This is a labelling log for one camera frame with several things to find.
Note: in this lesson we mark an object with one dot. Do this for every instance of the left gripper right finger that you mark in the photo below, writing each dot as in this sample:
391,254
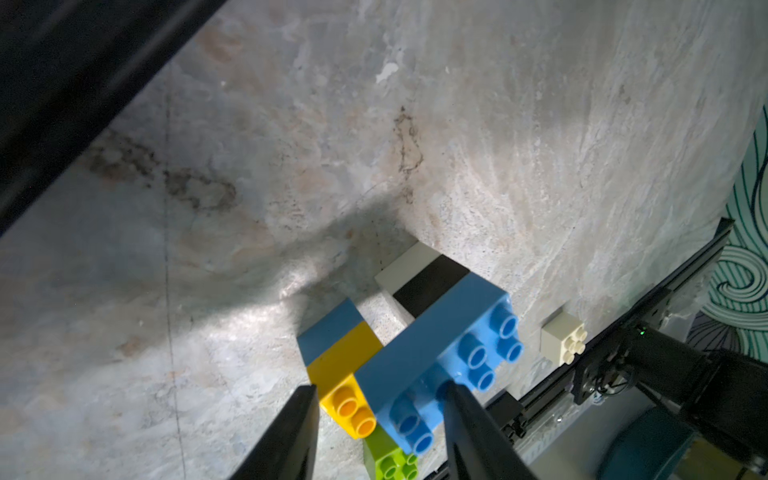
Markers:
475,447

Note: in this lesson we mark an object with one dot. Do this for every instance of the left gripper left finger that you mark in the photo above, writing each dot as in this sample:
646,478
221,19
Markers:
287,449

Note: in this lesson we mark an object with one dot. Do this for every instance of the yellow square brick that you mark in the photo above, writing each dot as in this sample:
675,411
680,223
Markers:
333,373

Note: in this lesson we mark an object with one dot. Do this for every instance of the light blue long brick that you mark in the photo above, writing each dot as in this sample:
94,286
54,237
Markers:
463,337

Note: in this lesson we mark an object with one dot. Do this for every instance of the cream square brick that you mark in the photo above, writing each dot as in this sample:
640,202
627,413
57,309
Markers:
563,338

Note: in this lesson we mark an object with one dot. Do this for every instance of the light blue square brick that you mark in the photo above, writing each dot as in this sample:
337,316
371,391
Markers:
328,330

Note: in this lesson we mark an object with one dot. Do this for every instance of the black square brick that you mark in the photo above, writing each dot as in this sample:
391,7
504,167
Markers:
429,285

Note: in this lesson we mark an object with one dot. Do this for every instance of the white square brick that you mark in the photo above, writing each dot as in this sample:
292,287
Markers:
403,269

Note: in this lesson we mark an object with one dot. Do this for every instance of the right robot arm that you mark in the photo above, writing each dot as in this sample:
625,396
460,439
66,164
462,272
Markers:
721,394

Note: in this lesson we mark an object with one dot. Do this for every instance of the lime green square brick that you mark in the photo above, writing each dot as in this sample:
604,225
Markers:
385,460

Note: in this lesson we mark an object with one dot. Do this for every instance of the black grey chessboard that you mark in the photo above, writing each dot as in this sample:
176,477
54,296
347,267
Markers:
67,69

